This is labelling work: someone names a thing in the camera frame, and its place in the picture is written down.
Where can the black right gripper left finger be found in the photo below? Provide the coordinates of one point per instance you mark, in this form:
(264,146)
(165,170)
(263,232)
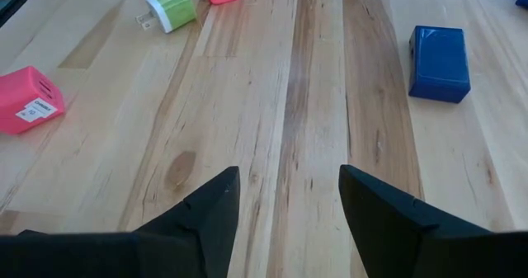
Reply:
(206,228)

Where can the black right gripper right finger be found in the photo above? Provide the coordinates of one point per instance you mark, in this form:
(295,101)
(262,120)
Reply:
(392,237)

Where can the green and white wall charger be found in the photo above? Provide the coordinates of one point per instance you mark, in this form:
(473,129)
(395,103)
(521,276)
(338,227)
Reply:
(173,8)

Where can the small purple box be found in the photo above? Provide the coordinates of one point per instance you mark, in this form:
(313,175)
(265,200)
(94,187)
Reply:
(439,63)

